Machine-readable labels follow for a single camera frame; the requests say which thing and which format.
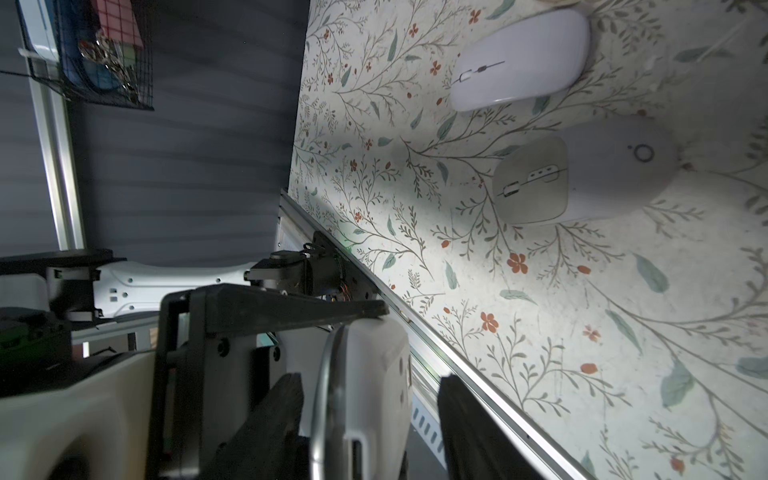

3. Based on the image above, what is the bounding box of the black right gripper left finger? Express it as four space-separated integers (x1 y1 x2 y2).
200 373 306 479

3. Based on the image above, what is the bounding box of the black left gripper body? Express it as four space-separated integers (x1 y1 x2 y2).
146 285 282 479

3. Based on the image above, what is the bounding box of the lilac mouse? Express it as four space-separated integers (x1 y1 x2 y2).
450 9 591 112

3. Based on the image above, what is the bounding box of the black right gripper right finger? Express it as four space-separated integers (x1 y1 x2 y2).
437 375 541 480

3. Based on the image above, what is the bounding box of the grey beige mouse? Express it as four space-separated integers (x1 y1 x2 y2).
492 116 679 226

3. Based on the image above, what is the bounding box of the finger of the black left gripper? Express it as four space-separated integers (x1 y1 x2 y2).
203 285 389 336

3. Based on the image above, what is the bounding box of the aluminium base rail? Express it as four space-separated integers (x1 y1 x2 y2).
276 190 594 479

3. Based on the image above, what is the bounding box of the silver mouse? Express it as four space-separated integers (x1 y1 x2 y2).
308 317 412 479

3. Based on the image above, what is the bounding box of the black wire side basket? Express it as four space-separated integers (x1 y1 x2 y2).
14 1 153 111

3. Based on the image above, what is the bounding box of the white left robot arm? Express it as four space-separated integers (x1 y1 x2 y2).
1 243 411 479

